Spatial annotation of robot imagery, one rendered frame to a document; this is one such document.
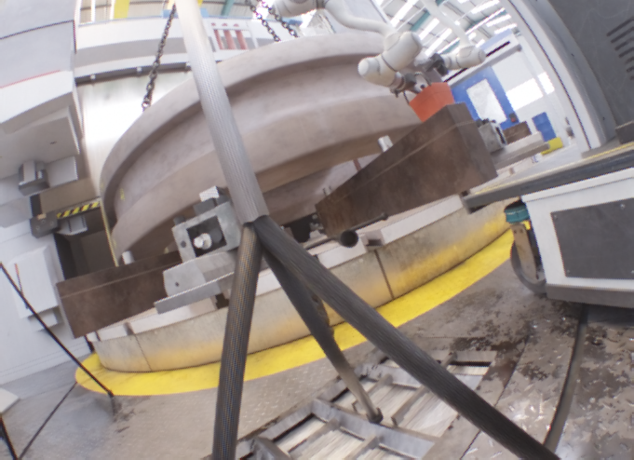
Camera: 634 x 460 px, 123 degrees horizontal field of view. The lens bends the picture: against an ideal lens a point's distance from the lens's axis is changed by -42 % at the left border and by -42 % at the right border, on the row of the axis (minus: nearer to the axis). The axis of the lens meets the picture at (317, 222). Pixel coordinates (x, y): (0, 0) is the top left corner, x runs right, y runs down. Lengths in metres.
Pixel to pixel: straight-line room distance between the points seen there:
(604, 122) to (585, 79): 0.11
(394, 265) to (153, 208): 1.67
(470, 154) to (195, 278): 1.20
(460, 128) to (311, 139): 0.92
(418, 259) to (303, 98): 1.35
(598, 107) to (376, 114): 1.55
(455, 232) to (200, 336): 1.27
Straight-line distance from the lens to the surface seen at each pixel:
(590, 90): 0.82
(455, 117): 1.34
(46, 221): 4.42
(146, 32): 8.39
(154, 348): 1.67
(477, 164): 1.32
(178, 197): 2.04
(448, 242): 1.40
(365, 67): 1.24
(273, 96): 2.12
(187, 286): 1.15
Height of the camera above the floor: 0.38
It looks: 2 degrees up
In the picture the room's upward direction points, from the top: 22 degrees counter-clockwise
